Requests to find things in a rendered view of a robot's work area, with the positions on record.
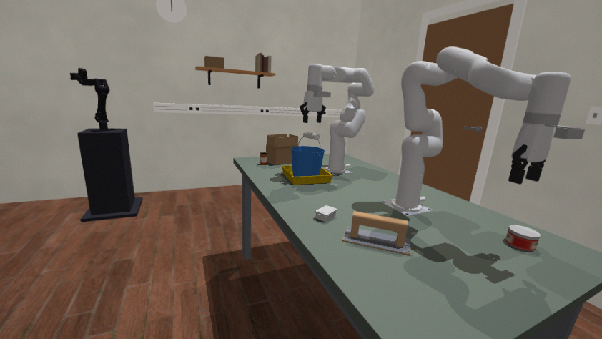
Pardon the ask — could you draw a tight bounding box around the brown cardboard box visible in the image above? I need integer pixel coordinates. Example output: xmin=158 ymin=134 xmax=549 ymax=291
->
xmin=266 ymin=134 xmax=298 ymax=165

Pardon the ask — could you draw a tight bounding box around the yellow shallow tray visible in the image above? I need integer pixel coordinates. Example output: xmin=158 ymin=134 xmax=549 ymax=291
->
xmin=282 ymin=165 xmax=333 ymax=185

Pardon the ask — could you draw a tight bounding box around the blue bucket with wire handle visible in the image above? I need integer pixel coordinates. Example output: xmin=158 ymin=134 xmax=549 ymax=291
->
xmin=291 ymin=132 xmax=325 ymax=177

